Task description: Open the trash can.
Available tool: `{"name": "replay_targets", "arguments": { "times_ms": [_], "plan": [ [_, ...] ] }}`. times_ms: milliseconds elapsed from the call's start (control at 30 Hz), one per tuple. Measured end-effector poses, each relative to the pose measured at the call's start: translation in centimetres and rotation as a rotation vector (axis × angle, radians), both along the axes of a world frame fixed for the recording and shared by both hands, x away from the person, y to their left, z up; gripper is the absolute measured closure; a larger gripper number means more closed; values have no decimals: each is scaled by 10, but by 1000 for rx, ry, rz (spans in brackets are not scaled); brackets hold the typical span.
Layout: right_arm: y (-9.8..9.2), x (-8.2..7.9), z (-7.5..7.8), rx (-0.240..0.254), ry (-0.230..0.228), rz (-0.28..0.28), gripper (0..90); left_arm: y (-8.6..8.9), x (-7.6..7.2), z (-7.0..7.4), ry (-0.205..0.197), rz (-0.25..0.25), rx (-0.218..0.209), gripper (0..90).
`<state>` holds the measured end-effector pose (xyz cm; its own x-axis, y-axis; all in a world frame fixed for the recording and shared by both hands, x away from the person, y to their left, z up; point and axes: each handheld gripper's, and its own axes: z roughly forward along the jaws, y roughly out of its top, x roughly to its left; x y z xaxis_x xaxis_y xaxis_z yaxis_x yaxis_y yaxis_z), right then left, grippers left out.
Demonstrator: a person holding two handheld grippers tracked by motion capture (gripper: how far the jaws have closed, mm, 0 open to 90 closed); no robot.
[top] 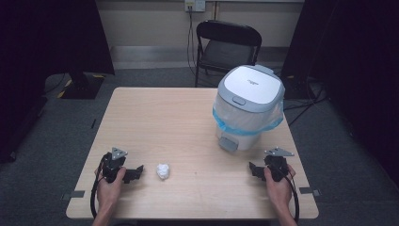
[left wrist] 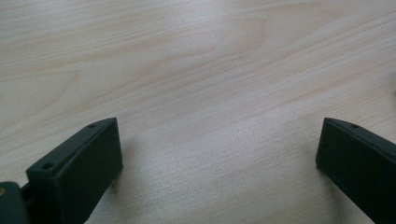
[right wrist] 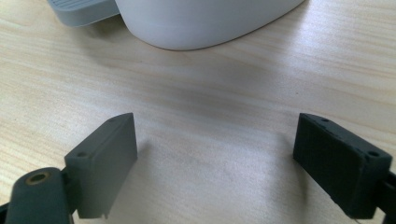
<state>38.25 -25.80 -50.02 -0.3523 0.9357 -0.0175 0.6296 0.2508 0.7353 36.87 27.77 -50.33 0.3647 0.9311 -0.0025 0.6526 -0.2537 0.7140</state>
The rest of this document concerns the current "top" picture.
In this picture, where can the white wall outlet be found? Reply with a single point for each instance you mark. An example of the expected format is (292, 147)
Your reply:
(194, 5)

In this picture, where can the person's left hand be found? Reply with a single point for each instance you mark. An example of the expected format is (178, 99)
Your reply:
(108, 191)

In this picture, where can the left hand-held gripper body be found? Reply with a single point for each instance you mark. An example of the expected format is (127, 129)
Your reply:
(113, 161)

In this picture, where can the black stand base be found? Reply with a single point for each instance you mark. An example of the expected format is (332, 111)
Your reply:
(82, 88)

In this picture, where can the blue trash bag liner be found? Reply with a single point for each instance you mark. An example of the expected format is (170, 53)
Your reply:
(247, 121)

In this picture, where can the black folding chair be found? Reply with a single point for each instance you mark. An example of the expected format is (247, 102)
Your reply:
(226, 50)

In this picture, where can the person's right hand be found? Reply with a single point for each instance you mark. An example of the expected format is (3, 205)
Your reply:
(279, 191)

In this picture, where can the white grey pedal trash can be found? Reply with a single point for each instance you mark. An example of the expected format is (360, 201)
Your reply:
(251, 94)

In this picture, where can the white paper ball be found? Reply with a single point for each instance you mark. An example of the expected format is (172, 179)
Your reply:
(162, 171)

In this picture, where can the grey tape strip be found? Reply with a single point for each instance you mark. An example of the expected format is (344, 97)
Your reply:
(310, 190)
(73, 194)

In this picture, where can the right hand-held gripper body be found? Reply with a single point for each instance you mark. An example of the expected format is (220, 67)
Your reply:
(276, 164)

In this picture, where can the black curtain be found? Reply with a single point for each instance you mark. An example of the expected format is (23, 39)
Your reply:
(354, 62)
(47, 40)

